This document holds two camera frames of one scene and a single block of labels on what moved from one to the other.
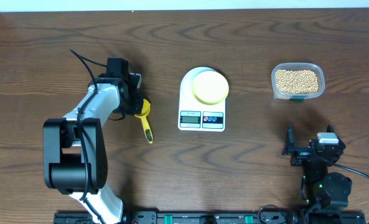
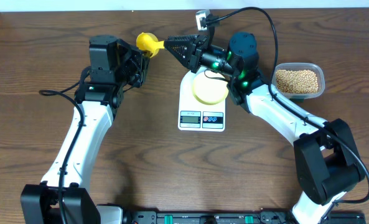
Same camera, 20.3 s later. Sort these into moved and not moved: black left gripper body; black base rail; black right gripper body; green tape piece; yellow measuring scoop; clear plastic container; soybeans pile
Moved: black left gripper body; black right gripper body; yellow measuring scoop
Not moved: green tape piece; black base rail; soybeans pile; clear plastic container
